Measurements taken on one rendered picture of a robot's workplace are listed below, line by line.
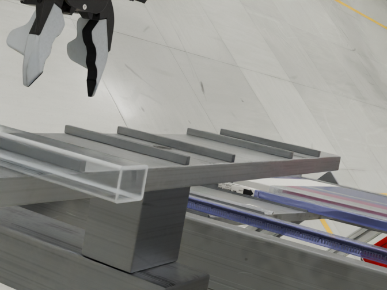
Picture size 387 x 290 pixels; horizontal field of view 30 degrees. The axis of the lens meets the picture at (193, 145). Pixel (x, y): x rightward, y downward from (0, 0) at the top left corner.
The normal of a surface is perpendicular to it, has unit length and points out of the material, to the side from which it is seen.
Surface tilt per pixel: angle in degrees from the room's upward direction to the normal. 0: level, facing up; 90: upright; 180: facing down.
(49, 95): 0
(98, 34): 45
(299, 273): 90
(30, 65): 66
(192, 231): 90
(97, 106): 0
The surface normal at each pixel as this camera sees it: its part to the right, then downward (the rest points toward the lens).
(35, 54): 0.22, 0.27
